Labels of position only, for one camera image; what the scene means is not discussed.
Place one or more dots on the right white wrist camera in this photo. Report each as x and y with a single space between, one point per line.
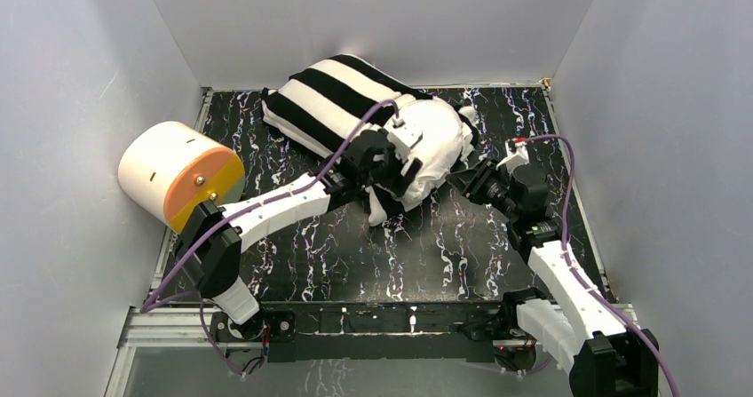
516 155

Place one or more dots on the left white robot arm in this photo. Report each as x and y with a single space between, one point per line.
215 236

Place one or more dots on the white orange cylinder roll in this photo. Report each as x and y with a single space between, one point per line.
170 168

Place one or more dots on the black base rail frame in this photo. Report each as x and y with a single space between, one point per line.
477 332

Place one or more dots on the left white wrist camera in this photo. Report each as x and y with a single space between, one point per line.
403 133

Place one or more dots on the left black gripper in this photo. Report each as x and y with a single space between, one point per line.
398 167

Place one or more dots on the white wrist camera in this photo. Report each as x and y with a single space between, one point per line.
403 133
516 155

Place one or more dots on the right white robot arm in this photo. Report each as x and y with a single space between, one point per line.
602 354

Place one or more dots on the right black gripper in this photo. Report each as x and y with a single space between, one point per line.
471 182

